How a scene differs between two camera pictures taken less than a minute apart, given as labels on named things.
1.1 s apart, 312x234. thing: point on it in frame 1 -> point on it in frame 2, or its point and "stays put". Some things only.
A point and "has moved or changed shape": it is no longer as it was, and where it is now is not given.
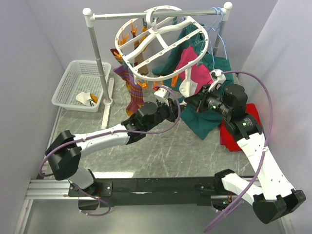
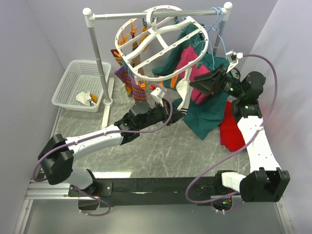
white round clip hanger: x=162 y=45 stays put
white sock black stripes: x=85 y=98 stays put
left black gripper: x=172 y=110 stays put
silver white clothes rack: x=107 y=84 stays put
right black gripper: x=198 y=102 -> x=206 y=86
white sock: x=188 y=87 has moved or changed shape
